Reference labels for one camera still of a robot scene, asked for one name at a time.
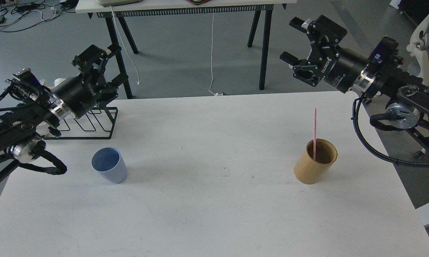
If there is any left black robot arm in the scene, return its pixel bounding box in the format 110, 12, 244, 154
0, 44, 128, 183

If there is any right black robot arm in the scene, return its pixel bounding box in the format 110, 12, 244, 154
280, 16, 429, 167

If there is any blue plastic cup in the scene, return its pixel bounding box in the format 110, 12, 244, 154
91, 147, 127, 183

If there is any white background table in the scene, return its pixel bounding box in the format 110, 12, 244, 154
75, 0, 299, 99

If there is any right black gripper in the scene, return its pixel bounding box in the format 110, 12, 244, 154
279, 15, 367, 93

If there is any floor cables bundle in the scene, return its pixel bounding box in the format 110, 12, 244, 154
0, 0, 79, 33

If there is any black wire dish rack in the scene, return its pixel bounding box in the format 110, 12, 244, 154
37, 107, 118, 140

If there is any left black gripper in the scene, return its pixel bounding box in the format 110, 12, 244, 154
52, 44, 129, 119

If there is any bamboo cylinder holder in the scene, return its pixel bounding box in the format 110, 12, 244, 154
293, 138, 338, 185

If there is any white hanging cable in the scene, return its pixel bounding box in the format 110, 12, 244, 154
208, 13, 228, 97
110, 6, 141, 85

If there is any pink chopstick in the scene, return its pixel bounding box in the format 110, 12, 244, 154
312, 109, 317, 161

